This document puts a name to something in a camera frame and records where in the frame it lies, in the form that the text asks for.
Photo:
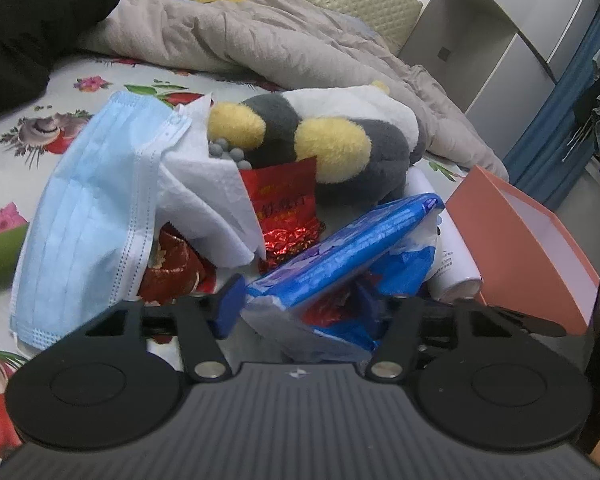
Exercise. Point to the blue plastic tissue packet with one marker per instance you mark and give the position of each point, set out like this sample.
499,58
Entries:
340,250

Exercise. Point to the flat red foil packet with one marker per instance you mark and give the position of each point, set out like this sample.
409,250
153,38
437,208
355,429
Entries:
280,190

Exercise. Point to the white tissue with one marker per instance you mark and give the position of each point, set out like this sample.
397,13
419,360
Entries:
200,195

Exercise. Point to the red patterned pouch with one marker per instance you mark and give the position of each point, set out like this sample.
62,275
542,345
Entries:
172,265

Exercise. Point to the blue face mask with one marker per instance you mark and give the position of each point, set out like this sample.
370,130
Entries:
80,210

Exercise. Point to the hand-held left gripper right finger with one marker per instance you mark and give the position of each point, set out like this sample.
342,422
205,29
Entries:
369,307

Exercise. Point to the white can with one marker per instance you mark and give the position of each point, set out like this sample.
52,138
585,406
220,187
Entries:
450,265

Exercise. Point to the black cloth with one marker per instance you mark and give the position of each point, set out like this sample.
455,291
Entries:
30,25

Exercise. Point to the grey yellow plush toy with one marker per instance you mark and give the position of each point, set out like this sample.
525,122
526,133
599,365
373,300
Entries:
350,160

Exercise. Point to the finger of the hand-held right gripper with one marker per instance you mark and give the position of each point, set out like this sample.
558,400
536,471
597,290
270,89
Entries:
540,327

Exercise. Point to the white wardrobe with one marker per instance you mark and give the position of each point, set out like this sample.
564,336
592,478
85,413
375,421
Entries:
505,35

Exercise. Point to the pink cardboard box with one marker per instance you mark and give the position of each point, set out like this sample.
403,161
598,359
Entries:
505,260

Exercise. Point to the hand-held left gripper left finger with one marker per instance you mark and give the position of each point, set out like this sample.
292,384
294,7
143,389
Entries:
230,306

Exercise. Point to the red foil packet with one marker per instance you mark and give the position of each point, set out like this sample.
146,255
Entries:
330,310
292,242
280,190

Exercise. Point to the floral bed sheet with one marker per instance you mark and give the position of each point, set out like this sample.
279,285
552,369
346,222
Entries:
105,72

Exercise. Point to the blue curtain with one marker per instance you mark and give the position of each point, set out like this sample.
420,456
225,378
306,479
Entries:
555,135

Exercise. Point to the grey quilt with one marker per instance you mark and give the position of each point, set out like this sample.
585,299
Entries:
280,45

